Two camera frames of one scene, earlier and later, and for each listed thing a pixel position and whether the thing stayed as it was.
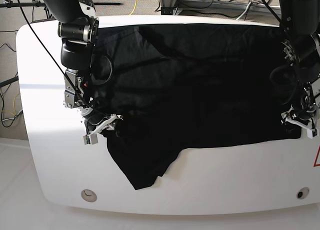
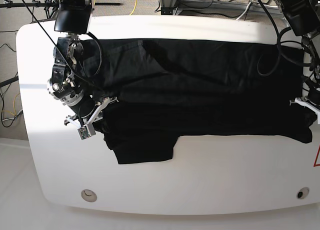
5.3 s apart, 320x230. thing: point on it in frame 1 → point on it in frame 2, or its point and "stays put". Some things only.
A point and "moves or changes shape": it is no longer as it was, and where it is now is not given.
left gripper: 96,122 → 99,125
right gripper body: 305,117 → 311,102
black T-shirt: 168,87 moves or changes shape
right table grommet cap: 302,193 stays put
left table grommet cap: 88,195 stays put
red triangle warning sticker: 317,162 stays put
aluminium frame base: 169,0 stays put
